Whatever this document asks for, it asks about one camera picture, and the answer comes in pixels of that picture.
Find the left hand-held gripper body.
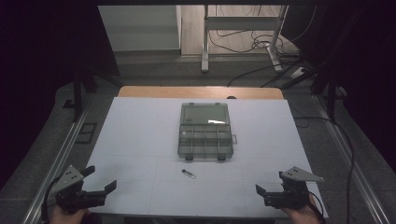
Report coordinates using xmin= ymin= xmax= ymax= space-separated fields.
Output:
xmin=49 ymin=164 xmax=107 ymax=215

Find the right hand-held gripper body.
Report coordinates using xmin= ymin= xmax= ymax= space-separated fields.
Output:
xmin=263 ymin=166 xmax=325 ymax=211

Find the person's left hand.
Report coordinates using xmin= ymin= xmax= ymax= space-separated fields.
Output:
xmin=49 ymin=204 xmax=92 ymax=224

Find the person's right hand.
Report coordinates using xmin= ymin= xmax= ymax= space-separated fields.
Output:
xmin=279 ymin=194 xmax=322 ymax=224

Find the white board mat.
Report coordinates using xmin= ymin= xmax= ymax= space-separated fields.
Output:
xmin=81 ymin=96 xmax=330 ymax=219

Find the black metal stand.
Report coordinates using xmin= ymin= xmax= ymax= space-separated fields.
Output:
xmin=281 ymin=59 xmax=347 ymax=122
xmin=72 ymin=60 xmax=123 ymax=123

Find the clear plastic compartment box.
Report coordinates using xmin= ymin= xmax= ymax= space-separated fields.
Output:
xmin=177 ymin=102 xmax=238 ymax=163

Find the white power strip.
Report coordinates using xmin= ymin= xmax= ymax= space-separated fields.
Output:
xmin=290 ymin=65 xmax=306 ymax=79

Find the wooden table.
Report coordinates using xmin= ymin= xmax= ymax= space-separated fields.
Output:
xmin=117 ymin=85 xmax=285 ymax=101

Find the white cabinet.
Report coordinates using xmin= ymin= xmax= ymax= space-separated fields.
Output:
xmin=97 ymin=4 xmax=183 ymax=52

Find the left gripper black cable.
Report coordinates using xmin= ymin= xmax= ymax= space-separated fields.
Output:
xmin=40 ymin=175 xmax=62 ymax=222

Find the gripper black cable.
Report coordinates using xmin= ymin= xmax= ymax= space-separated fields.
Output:
xmin=307 ymin=189 xmax=327 ymax=224
xmin=40 ymin=175 xmax=62 ymax=222

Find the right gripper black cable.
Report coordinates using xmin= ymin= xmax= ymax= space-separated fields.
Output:
xmin=307 ymin=189 xmax=327 ymax=224

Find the aluminium rail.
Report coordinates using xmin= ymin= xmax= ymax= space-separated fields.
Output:
xmin=21 ymin=92 xmax=96 ymax=224
xmin=312 ymin=92 xmax=391 ymax=224

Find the long black cable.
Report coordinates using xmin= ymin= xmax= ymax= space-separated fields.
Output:
xmin=292 ymin=115 xmax=356 ymax=224

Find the tangle of black floor cables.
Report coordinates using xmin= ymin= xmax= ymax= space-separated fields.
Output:
xmin=207 ymin=5 xmax=318 ymax=89

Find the white metal desk frame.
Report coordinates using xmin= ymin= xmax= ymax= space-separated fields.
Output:
xmin=200 ymin=4 xmax=290 ymax=75

